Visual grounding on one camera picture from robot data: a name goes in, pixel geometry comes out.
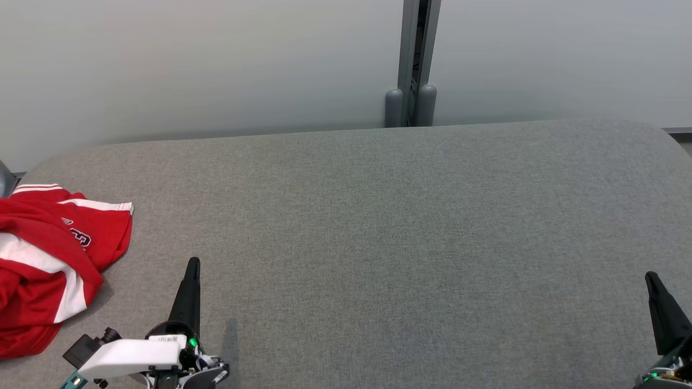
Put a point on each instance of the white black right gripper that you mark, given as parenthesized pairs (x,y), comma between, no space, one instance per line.
(670,373)

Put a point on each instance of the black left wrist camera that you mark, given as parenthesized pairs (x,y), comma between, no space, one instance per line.
(86,348)

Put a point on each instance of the grey metal partition post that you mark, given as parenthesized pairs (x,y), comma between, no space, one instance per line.
(413,43)

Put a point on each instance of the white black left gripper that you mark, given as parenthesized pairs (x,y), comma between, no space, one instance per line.
(130,356)

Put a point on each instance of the grey metal stand leg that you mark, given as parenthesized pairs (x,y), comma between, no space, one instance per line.
(5,181)

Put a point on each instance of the red shorts white waistband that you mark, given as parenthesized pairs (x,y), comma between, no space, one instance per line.
(27,335)

